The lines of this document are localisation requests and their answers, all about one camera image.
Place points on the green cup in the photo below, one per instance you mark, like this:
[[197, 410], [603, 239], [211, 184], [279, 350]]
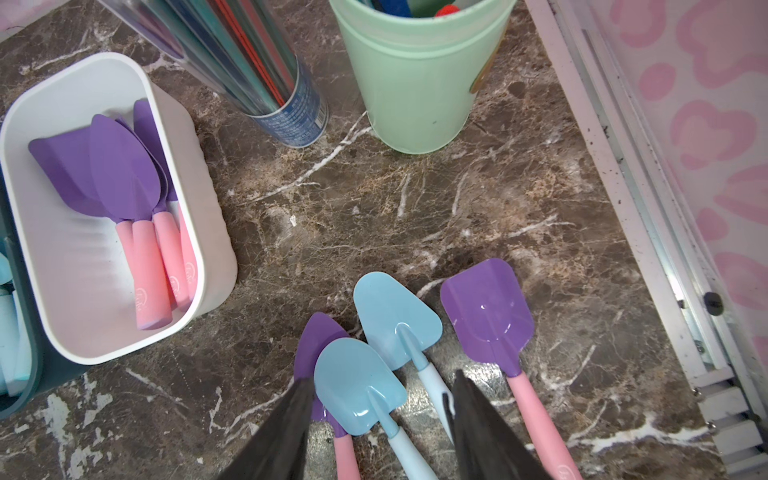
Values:
[[419, 71]]

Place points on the teal pointed shovel far right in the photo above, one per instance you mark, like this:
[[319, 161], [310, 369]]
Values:
[[400, 327]]

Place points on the blue lid pen tube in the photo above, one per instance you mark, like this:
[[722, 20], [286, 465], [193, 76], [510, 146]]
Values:
[[240, 50]]

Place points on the purple shovel far right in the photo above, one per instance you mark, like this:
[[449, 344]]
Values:
[[493, 323]]

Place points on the teal round shovel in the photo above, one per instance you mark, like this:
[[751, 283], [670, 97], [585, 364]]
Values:
[[16, 355]]

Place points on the purple square shovel pink handle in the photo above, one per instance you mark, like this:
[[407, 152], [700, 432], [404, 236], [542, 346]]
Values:
[[65, 159]]

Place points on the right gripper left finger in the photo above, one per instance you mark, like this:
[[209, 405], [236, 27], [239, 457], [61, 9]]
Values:
[[278, 449]]

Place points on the white storage box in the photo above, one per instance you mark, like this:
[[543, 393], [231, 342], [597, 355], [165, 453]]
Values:
[[78, 273]]

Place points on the dark teal storage box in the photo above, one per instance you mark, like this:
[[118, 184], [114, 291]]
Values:
[[49, 368]]

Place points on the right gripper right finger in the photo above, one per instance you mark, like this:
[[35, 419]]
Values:
[[485, 445]]

